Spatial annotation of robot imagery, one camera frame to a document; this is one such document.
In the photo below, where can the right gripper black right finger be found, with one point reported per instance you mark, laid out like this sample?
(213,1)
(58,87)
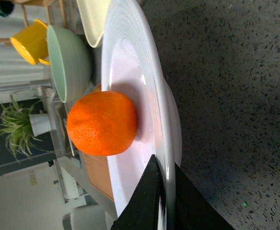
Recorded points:
(193,212)

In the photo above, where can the green bowl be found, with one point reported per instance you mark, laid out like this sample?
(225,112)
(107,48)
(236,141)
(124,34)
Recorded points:
(70,63)

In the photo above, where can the white round plate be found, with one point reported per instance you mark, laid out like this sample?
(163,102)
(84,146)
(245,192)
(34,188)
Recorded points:
(130,64)

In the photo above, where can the yellow mug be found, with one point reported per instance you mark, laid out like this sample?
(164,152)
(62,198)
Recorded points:
(31,43)

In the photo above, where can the green plant in white pot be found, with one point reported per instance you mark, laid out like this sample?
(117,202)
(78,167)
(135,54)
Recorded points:
(17,129)

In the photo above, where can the wooden dish rack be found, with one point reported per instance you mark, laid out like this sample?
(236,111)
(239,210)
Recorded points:
(26,11)

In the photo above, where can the dark green mug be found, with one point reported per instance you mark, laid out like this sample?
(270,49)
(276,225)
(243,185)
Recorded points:
(6,8)

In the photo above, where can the beige bear tray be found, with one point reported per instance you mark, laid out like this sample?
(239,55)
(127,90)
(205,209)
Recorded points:
(93,16)

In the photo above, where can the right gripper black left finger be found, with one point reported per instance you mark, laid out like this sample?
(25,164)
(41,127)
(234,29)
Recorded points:
(141,213)

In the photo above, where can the wooden cutting board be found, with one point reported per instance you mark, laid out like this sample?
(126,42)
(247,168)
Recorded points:
(98,173)

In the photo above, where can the orange mandarin fruit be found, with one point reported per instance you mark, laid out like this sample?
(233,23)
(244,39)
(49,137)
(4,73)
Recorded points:
(102,123)

